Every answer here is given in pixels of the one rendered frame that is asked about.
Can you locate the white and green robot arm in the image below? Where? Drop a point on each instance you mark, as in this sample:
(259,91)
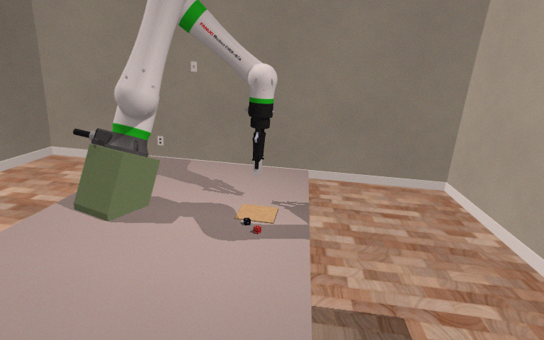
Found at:
(137,91)

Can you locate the tan flat mat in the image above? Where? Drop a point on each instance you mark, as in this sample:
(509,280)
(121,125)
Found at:
(257,213)

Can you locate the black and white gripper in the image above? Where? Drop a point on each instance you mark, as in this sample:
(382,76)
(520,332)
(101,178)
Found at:
(258,143)

